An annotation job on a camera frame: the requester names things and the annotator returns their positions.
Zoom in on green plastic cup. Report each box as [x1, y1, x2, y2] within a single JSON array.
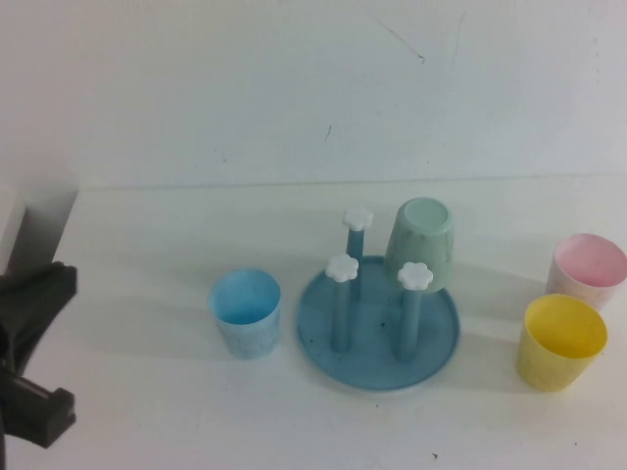
[[384, 197, 459, 294]]

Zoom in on blue cup stand, white caps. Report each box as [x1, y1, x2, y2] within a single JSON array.
[[295, 206, 462, 393]]

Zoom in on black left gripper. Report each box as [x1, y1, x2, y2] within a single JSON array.
[[0, 262, 78, 449]]

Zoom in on yellow plastic cup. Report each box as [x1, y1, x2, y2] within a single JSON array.
[[513, 294, 609, 393]]

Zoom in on pink plastic cup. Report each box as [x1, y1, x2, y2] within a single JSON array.
[[547, 233, 627, 313]]

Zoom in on light blue plastic cup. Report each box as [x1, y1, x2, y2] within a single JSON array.
[[209, 266, 284, 362]]

